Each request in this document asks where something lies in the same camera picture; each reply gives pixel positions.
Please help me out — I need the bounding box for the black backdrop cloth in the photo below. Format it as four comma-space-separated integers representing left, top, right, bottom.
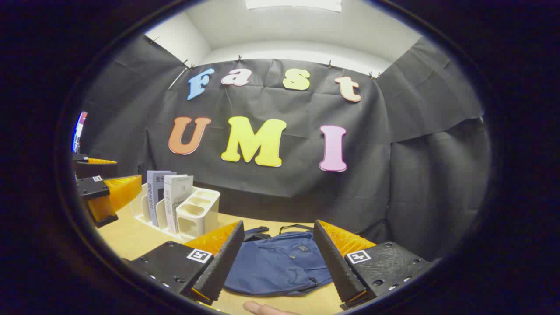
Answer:
81, 35, 490, 263

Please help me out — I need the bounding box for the white plastic bookshelf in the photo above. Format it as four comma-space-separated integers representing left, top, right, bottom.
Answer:
131, 182, 221, 240

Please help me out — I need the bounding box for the white book with grey pattern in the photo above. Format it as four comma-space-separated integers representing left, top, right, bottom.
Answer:
164, 175, 194, 234

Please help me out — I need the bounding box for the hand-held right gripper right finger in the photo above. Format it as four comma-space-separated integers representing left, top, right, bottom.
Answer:
313, 220, 440, 309

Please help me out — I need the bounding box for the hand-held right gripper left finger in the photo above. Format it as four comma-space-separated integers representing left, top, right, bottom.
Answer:
127, 220, 245, 306

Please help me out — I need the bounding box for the blue-grey book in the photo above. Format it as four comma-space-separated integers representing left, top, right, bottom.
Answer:
147, 170, 177, 227

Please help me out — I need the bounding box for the computer monitor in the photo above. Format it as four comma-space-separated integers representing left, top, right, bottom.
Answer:
71, 112, 88, 154

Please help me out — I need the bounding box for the blue schoolbag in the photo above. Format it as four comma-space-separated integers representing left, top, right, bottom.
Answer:
223, 224, 334, 298

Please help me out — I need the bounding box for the ceiling light panel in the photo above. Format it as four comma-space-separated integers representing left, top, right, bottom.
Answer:
245, 0, 343, 12

